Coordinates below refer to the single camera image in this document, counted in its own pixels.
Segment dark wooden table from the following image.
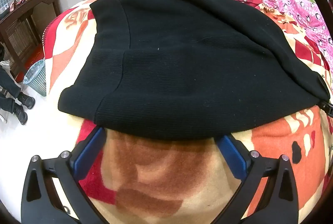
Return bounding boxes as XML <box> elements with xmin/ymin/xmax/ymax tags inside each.
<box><xmin>0</xmin><ymin>0</ymin><xmax>61</xmax><ymax>79</ymax></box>

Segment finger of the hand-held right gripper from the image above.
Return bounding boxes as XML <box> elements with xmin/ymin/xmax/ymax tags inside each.
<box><xmin>316</xmin><ymin>72</ymin><xmax>333</xmax><ymax>118</ymax></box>

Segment black pants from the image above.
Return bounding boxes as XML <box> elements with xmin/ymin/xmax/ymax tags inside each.
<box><xmin>58</xmin><ymin>0</ymin><xmax>331</xmax><ymax>140</ymax></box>

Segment pink printed quilt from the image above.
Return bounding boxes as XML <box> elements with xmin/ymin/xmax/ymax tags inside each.
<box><xmin>256</xmin><ymin>0</ymin><xmax>333</xmax><ymax>63</ymax></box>

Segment teal mesh waste basket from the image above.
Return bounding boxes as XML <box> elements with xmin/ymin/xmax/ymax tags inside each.
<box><xmin>23</xmin><ymin>59</ymin><xmax>47</xmax><ymax>97</ymax></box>

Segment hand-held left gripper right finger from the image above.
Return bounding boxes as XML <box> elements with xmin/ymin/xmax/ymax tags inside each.
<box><xmin>208</xmin><ymin>134</ymin><xmax>299</xmax><ymax>224</ymax></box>

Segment printed blanket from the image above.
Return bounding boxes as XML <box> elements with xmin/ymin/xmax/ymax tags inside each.
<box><xmin>42</xmin><ymin>0</ymin><xmax>333</xmax><ymax>224</ymax></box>

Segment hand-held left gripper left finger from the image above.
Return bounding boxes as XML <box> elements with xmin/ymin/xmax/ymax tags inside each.
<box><xmin>21</xmin><ymin>126</ymin><xmax>107</xmax><ymax>224</ymax></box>

